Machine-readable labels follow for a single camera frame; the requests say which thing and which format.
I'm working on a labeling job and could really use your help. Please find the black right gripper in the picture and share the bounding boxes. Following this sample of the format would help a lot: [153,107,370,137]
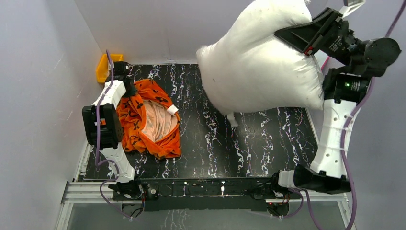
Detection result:
[274,7,361,69]

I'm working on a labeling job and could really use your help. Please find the white pillow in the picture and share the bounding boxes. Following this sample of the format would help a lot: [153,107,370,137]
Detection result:
[196,0,324,127]

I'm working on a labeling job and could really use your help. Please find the orange patterned pillowcase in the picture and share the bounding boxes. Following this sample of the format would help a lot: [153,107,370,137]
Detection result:
[116,79,181,159]

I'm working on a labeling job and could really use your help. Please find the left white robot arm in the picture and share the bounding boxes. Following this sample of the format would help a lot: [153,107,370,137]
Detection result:
[82,61,143,199]

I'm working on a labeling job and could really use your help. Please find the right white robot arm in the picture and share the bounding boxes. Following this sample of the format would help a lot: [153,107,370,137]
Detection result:
[270,3,401,198]

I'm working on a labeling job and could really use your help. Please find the pink framed whiteboard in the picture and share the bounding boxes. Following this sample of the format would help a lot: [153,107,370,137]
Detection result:
[321,56,330,70]

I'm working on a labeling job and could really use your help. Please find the yellow plastic bin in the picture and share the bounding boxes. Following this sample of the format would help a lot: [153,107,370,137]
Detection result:
[95,54,124,84]

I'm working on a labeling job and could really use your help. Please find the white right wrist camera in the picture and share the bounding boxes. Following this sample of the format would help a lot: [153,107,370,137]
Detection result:
[339,0,366,18]

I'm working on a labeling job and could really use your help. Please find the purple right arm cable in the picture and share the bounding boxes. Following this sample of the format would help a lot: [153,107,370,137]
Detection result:
[283,0,406,230]

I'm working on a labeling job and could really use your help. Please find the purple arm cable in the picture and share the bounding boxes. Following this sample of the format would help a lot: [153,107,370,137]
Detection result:
[93,49,134,219]
[283,0,406,230]

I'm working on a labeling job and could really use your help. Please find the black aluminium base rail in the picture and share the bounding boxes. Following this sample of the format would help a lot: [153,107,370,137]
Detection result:
[57,172,358,230]

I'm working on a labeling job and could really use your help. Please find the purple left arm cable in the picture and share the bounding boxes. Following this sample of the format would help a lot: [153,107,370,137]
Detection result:
[93,49,134,219]

